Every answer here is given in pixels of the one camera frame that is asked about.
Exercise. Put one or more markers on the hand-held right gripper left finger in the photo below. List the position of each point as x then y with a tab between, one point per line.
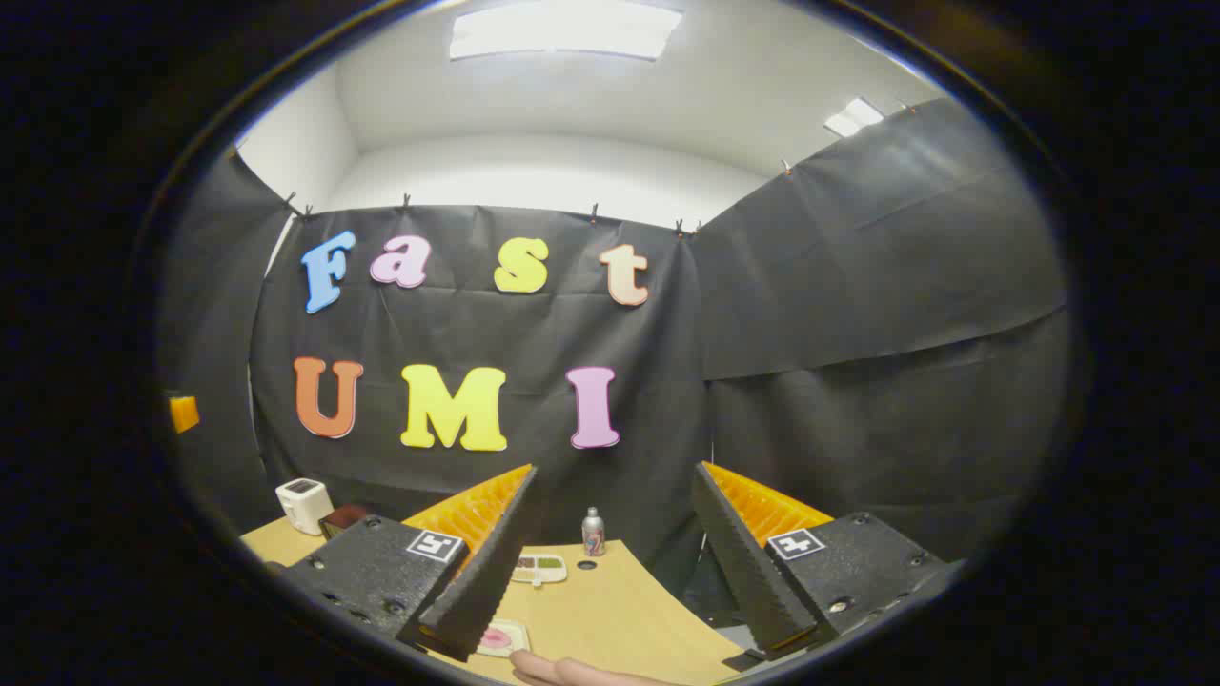
491	562

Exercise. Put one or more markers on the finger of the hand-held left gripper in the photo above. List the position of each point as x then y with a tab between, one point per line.
183	414

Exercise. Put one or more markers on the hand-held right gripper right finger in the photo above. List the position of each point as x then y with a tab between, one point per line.
739	562

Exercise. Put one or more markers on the white plate with pink food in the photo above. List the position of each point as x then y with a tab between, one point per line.
503	638

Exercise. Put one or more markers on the white divided snack dish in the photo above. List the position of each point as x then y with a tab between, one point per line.
541	569

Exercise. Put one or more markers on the silver printed bottle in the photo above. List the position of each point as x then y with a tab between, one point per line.
593	534

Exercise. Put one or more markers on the white toaster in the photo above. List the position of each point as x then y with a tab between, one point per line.
305	505

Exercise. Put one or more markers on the black backdrop cloth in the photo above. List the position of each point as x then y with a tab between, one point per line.
810	333

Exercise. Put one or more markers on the small ceiling light panel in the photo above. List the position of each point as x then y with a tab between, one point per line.
853	118

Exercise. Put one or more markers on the large ceiling light panel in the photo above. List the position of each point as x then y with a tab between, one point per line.
562	29

